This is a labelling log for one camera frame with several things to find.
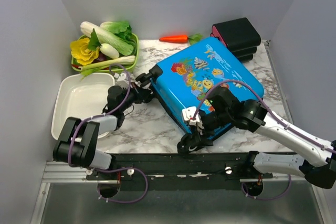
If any green vegetable basket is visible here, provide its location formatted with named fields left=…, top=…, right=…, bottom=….
left=71, top=34, right=140, bottom=73

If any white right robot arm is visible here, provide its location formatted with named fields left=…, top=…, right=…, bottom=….
left=194, top=86, right=335, bottom=189

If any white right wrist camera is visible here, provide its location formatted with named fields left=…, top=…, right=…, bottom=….
left=182, top=106, right=203, bottom=129

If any yellow flower cabbage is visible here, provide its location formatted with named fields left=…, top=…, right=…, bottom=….
left=70, top=38, right=99, bottom=66

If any green leafy lettuce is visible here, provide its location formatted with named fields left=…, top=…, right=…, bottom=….
left=100, top=21, right=132, bottom=40

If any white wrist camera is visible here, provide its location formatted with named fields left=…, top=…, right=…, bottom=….
left=114, top=72, right=130, bottom=88
left=182, top=106, right=203, bottom=129

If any white rectangular tray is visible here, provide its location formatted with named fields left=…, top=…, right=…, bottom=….
left=51, top=72, right=115, bottom=140

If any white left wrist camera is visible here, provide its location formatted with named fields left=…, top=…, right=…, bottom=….
left=114, top=72, right=130, bottom=88

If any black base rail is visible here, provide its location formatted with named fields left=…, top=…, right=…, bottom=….
left=87, top=152, right=272, bottom=191

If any black bag with pink trim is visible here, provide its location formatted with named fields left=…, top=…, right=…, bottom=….
left=210, top=17, right=261, bottom=63

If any white radish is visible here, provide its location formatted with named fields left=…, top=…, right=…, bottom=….
left=100, top=43, right=120, bottom=59

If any green white leek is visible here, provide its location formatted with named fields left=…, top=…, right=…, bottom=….
left=76, top=56, right=137, bottom=77

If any aluminium frame rail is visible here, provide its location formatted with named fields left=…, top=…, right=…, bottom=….
left=29, top=160, right=100, bottom=224

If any orange toy carrot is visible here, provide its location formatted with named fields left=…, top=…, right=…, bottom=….
left=159, top=34, right=203, bottom=45

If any blue fish print suitcase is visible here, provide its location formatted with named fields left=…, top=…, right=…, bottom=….
left=136, top=37, right=264, bottom=154

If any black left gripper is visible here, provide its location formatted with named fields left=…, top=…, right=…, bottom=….
left=119, top=81, right=150, bottom=112

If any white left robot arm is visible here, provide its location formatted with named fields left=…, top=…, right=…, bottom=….
left=52, top=82, right=154, bottom=179

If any purple onion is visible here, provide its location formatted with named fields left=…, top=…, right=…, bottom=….
left=92, top=52, right=107, bottom=63

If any white napa cabbage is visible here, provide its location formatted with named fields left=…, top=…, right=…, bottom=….
left=80, top=22, right=135, bottom=56

